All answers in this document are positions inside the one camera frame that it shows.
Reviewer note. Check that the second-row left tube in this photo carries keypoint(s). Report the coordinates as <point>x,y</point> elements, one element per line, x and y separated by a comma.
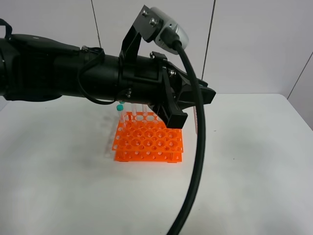
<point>121,113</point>

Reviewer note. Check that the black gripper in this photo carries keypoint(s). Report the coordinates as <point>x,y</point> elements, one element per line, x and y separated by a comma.
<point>146,81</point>

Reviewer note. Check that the orange test tube rack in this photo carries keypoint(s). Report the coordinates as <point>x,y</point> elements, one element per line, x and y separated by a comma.
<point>145,138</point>

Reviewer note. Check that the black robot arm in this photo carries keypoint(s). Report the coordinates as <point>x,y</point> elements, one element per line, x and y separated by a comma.
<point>38,69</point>

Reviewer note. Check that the back-row tube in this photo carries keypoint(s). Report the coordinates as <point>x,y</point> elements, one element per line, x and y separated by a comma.
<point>144,110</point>
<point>134,110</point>

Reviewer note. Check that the teal-capped test tube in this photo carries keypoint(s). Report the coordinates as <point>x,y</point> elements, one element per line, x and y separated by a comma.
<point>195,120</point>

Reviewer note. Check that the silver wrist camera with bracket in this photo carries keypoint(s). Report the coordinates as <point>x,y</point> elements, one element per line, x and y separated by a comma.
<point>151,24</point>

